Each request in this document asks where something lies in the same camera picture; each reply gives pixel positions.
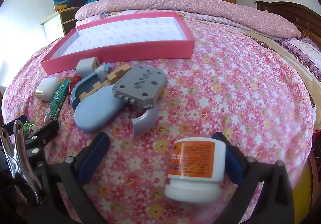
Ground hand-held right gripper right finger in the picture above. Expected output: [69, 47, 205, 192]
[213, 132, 294, 224]

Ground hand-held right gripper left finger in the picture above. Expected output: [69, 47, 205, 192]
[27, 132, 110, 224]

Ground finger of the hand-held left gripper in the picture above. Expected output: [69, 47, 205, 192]
[24, 121, 61, 150]
[4, 115, 27, 137]

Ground green and white keychain toy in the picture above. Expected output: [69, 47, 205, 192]
[23, 121, 38, 136]

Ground white jar with orange label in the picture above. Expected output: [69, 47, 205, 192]
[164, 138, 226, 202]

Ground light blue oval case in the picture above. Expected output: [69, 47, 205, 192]
[74, 86, 126, 132]

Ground white earbuds case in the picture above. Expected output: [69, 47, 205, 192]
[35, 77, 61, 101]

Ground grey curved plastic handle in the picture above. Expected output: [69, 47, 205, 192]
[132, 105, 159, 136]

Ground grey plate with round holes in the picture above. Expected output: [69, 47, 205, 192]
[112, 66, 168, 109]

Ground pink shallow cardboard box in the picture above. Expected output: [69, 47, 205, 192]
[41, 12, 195, 74]

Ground metal spring clamp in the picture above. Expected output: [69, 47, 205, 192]
[0, 120, 46, 205]

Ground blue curved case base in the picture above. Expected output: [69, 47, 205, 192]
[70, 63, 113, 109]

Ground pink floral bed sheet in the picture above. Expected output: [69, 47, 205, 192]
[1, 17, 315, 224]

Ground yellow object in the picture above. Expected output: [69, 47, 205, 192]
[293, 169, 314, 224]

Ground white charger cube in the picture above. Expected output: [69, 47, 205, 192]
[75, 57, 100, 77]

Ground small white and blue clip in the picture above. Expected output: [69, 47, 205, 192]
[95, 63, 111, 80]

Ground notched wooden puzzle piece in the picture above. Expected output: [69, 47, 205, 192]
[78, 64, 131, 100]

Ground white bedside cabinet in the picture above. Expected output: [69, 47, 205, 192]
[40, 7, 78, 44]

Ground beige and brown patterned blanket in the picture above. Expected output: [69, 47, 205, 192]
[238, 26, 317, 106]

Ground purple frilled pillow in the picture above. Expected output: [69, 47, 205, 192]
[281, 37, 321, 76]

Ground dark wooden headboard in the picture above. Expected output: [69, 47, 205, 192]
[256, 0, 321, 46]

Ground folded pink quilt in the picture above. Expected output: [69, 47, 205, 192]
[75, 0, 301, 39]

